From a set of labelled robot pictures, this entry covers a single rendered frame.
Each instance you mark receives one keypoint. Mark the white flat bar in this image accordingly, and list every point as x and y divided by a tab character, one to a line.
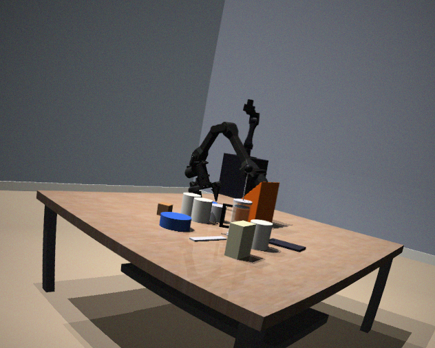
213	238

